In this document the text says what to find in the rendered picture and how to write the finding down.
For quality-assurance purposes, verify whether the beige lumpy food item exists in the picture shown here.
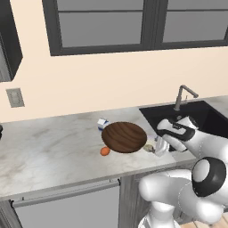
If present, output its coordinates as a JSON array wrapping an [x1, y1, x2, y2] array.
[[142, 142, 157, 154]]

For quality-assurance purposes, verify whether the brown wooden bowl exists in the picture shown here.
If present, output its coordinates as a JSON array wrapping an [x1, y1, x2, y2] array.
[[101, 121, 148, 154]]

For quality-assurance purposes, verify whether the grey dishwasher handle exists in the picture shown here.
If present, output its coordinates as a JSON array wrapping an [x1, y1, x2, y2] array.
[[10, 179, 121, 208]]

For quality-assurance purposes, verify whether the grey dishwasher door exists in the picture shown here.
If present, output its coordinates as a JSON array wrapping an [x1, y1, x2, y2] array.
[[10, 178, 121, 228]]

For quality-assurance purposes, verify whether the grey metal tap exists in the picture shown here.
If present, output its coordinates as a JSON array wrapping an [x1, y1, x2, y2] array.
[[173, 84, 200, 112]]

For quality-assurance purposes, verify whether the dark framed window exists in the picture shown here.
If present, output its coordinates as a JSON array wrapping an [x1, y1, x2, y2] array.
[[41, 0, 228, 57]]

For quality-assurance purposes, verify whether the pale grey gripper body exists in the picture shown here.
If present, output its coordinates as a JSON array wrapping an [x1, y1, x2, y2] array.
[[154, 135, 171, 158]]

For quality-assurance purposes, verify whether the orange egg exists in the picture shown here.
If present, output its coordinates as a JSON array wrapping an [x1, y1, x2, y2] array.
[[100, 146, 111, 157]]

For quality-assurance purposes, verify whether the grey wall socket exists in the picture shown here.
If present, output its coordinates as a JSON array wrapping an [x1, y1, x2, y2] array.
[[5, 87, 26, 109]]

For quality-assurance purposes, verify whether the black sink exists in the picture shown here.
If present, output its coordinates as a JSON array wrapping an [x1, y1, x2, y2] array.
[[138, 100, 228, 152]]

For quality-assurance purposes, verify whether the white and blue milk carton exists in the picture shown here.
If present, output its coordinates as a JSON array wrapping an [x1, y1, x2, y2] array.
[[97, 118, 110, 132]]

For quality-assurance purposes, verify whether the dark wall cupboard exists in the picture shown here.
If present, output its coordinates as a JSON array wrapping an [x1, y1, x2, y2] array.
[[0, 0, 24, 83]]

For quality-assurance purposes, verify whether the grey wood cupboard panel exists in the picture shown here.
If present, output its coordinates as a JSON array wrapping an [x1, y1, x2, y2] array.
[[118, 173, 155, 228]]

